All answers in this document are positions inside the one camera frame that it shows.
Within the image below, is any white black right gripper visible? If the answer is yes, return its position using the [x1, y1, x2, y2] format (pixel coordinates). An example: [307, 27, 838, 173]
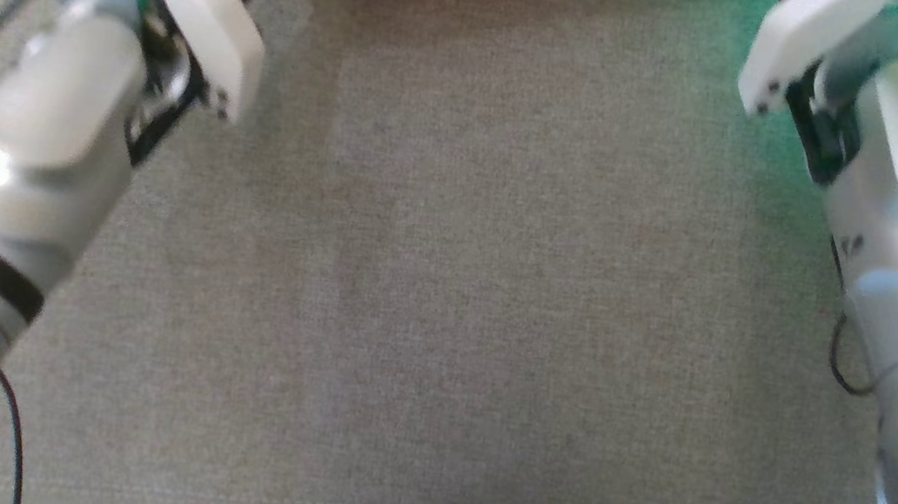
[725, 0, 890, 191]

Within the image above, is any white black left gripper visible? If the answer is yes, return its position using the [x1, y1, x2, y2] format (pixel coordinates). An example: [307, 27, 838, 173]
[104, 0, 279, 182]

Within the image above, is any grey fabric sofa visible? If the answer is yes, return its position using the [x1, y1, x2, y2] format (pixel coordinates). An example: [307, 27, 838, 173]
[0, 0, 898, 504]

